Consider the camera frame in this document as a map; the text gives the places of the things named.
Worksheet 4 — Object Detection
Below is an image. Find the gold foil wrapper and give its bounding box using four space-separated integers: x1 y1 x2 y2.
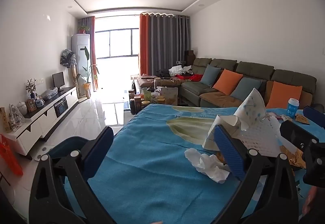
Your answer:
279 145 306 170
295 114 311 125

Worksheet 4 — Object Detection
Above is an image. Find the clear plastic bag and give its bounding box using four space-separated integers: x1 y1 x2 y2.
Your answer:
41 87 59 100

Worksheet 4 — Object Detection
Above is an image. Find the dark brown box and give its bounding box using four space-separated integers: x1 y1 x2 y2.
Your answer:
184 50 195 65

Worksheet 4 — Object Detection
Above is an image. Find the black bag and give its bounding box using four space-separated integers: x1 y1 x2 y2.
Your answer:
155 69 173 78

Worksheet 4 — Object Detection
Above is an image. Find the small plant in blue vase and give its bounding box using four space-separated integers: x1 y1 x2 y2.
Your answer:
25 79 37 99

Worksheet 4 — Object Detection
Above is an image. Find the white foam net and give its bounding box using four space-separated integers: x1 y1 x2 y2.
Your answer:
240 116 296 157

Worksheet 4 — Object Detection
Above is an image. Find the blue and white bottle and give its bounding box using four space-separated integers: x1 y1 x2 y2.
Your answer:
287 98 300 120

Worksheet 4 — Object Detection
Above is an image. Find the glass-top coffee table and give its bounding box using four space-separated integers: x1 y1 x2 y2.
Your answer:
123 87 179 116

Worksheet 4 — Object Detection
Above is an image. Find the orange cushion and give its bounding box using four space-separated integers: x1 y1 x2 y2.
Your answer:
213 69 244 96
265 81 303 110

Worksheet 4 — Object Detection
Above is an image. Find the brown leather ottoman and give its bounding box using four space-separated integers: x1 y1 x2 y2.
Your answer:
136 75 183 88

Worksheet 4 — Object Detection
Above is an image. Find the tall leafy potted plant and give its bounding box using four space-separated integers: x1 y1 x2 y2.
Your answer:
82 46 99 99

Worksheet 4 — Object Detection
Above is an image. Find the person's right hand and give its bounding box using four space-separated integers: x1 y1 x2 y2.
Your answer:
302 187 318 217

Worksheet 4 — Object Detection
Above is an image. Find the grey-green sectional sofa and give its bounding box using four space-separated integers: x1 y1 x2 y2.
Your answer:
178 58 318 113

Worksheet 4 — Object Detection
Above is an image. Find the white tissue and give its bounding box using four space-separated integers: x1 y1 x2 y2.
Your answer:
184 148 230 184

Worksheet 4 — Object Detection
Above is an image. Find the white ceramic jar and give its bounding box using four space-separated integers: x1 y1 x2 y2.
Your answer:
16 101 27 115

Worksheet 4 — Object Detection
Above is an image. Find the black monitor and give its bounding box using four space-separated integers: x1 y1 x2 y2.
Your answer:
52 72 65 92

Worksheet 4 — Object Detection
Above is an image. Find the window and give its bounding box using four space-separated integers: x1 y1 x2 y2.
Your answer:
94 28 140 59

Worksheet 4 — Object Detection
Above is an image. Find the bamboo lattice stand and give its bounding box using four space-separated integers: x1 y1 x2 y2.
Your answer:
70 66 77 88

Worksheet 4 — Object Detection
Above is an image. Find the white bathroom scale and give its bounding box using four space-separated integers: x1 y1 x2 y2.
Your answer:
33 146 55 161

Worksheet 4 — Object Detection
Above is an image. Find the orange curtain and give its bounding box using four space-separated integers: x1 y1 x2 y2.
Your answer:
139 13 151 76

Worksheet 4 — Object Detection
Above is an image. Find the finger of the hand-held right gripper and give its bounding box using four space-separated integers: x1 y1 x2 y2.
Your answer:
303 106 325 123
279 120 320 150

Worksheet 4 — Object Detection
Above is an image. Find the covered standing fan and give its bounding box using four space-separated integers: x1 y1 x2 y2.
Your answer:
60 48 77 68

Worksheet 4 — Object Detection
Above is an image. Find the white tv cabinet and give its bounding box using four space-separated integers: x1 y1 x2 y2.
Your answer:
5 86 79 156

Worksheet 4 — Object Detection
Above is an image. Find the blue printed blanket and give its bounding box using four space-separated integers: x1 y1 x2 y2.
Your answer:
63 103 325 224

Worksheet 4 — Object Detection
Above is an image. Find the red cloth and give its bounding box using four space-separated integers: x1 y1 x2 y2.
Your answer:
176 74 204 83

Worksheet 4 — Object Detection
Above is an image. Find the pile of white clothes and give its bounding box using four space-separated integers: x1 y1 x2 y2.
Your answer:
169 65 193 77

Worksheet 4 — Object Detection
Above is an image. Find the gold patterned box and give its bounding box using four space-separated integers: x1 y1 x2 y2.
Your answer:
0 107 12 133

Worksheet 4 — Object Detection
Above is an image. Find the glass ornament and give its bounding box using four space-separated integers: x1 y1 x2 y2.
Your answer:
9 104 25 130

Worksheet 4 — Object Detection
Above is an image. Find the blue cushion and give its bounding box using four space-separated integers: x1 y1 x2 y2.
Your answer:
231 77 262 100
202 64 221 87

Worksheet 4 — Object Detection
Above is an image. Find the brown snack wrapper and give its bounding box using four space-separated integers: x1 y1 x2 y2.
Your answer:
215 151 231 166

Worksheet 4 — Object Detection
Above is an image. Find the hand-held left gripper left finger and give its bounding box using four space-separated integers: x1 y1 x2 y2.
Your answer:
28 126 117 224

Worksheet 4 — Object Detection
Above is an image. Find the beige snack pouch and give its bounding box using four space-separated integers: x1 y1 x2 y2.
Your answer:
160 87 179 106

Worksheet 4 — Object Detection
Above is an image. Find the grey orange-edged curtain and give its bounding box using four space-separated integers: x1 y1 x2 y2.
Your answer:
81 16 99 91

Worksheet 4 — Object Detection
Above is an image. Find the white floor air conditioner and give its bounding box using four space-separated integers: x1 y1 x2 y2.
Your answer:
71 34 90 82

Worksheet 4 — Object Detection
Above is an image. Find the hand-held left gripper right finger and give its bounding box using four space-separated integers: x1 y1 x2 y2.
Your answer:
214 124 300 224

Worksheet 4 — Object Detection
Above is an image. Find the teal plastic bin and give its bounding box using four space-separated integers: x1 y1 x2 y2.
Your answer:
47 136 89 161

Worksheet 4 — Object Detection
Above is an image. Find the orange plastic bag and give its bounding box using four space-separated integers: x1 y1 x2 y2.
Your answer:
0 134 23 176

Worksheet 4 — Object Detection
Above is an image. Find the picture frame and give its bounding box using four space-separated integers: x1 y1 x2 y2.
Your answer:
26 98 37 112

